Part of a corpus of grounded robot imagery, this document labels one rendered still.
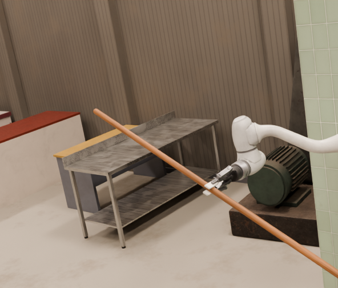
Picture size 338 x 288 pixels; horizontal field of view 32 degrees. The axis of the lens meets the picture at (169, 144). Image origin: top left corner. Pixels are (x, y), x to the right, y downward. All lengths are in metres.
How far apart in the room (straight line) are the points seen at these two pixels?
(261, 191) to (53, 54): 4.81
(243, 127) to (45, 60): 7.11
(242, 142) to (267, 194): 2.98
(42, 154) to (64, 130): 0.53
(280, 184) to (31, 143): 4.13
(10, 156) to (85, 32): 2.10
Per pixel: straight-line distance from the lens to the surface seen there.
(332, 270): 2.49
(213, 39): 7.19
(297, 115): 6.20
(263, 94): 6.95
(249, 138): 2.84
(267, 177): 5.72
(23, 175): 8.55
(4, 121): 10.64
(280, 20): 6.50
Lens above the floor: 2.66
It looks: 16 degrees down
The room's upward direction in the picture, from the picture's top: 10 degrees counter-clockwise
